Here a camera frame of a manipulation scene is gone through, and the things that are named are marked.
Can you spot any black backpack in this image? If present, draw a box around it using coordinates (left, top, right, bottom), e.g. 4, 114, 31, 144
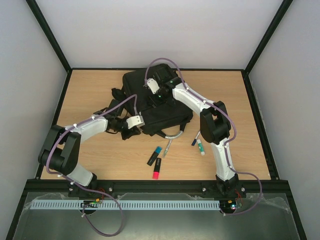
93, 63, 194, 140

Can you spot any blue highlighter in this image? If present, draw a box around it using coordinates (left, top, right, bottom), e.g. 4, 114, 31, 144
147, 146, 162, 166

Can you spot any green marker pen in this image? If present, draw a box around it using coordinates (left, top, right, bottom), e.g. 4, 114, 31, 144
162, 139, 173, 158

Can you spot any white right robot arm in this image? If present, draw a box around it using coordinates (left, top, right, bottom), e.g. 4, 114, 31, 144
144, 76, 239, 196

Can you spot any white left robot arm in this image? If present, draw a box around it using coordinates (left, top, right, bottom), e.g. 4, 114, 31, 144
38, 114, 144, 190

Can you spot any pink highlighter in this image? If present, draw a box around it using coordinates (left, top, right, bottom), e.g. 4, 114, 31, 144
152, 157, 162, 180

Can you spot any blue marker pen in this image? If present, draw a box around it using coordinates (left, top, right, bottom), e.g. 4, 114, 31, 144
191, 130, 201, 146

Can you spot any white glue stick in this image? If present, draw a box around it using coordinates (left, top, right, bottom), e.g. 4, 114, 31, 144
196, 139, 206, 156

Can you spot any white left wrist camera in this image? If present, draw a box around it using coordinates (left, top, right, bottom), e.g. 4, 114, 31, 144
126, 115, 145, 129

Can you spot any grey slotted cable duct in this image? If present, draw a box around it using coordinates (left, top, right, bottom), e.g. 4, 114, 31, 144
30, 199, 220, 211

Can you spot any black aluminium frame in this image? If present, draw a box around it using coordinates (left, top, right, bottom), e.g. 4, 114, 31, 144
6, 0, 307, 240

